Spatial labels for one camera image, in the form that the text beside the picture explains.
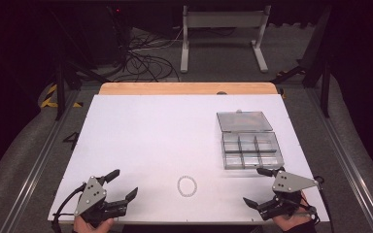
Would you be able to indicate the white metal stand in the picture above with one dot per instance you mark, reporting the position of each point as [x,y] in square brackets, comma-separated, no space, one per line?
[223,19]

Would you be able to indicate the yellow and black floor tape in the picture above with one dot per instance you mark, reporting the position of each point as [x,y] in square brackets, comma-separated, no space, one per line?
[50,97]

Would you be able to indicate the person's right hand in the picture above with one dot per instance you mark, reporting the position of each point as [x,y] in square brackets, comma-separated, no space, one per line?
[296,220]

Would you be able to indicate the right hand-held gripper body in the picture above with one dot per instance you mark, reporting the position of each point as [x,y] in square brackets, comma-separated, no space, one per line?
[289,183]

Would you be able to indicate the black tripod stand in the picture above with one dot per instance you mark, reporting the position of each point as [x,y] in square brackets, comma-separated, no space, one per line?
[60,87]

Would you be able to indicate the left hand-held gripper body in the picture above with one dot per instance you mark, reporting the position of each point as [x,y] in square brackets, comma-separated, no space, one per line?
[92,195]

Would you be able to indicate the person's left hand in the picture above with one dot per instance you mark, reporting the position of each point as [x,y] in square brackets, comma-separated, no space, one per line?
[87,228]

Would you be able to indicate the clear plastic compartment box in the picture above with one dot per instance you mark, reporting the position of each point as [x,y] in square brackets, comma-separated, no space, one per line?
[251,145]

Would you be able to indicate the aluminium floor rail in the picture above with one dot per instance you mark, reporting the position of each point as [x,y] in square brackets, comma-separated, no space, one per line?
[34,168]
[345,161]

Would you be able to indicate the black metal stand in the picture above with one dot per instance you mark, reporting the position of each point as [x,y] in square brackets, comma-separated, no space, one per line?
[325,81]

